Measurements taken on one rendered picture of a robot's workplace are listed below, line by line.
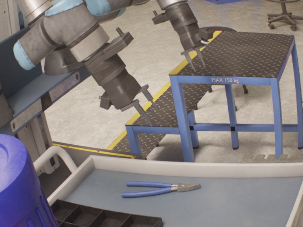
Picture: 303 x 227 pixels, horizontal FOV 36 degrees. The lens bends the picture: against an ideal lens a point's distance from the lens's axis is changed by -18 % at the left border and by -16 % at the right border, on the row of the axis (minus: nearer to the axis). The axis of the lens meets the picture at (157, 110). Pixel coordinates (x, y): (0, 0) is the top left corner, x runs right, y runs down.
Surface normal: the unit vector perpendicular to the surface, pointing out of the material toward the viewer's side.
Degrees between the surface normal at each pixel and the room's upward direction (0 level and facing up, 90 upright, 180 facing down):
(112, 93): 79
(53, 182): 0
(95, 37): 73
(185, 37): 65
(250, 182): 0
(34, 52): 102
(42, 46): 109
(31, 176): 90
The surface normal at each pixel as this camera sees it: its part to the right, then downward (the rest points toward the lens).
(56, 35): 0.14, 0.66
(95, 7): -0.75, 0.44
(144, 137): -0.18, -0.90
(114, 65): 0.55, -0.09
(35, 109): 0.86, 0.05
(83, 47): -0.11, 0.42
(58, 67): -0.22, 0.09
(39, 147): -0.47, 0.43
